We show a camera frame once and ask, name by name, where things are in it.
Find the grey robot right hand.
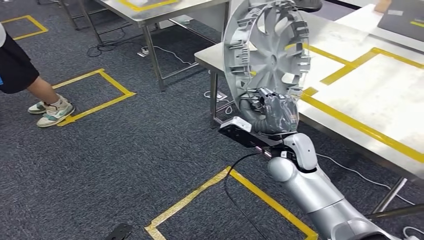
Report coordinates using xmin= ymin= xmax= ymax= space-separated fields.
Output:
xmin=246 ymin=87 xmax=300 ymax=134

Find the silver plastic wheel hubcap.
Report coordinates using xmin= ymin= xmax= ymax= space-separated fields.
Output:
xmin=222 ymin=0 xmax=312 ymax=109

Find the steel workbench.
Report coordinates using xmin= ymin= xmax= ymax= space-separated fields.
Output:
xmin=194 ymin=9 xmax=424 ymax=220

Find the black seat chrome stool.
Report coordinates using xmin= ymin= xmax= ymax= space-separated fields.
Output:
xmin=293 ymin=0 xmax=324 ymax=13

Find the white desk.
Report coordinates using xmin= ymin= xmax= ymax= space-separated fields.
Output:
xmin=334 ymin=3 xmax=424 ymax=54

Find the steel table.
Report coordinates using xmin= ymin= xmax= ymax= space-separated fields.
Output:
xmin=59 ymin=0 xmax=232 ymax=93

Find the brown cardboard piece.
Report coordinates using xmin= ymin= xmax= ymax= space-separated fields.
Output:
xmin=374 ymin=0 xmax=393 ymax=14

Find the person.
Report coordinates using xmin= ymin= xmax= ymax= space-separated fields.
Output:
xmin=0 ymin=21 xmax=76 ymax=129

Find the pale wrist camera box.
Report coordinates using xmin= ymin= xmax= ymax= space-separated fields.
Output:
xmin=221 ymin=116 xmax=253 ymax=133

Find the white floor cable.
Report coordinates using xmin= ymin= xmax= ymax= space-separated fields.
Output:
xmin=203 ymin=91 xmax=234 ymax=116
xmin=153 ymin=45 xmax=194 ymax=66
xmin=316 ymin=153 xmax=417 ymax=207

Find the black camera cable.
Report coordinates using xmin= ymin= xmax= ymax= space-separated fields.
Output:
xmin=223 ymin=152 xmax=269 ymax=240

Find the black floor cable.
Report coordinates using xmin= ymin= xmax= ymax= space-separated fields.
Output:
xmin=86 ymin=28 xmax=147 ymax=58

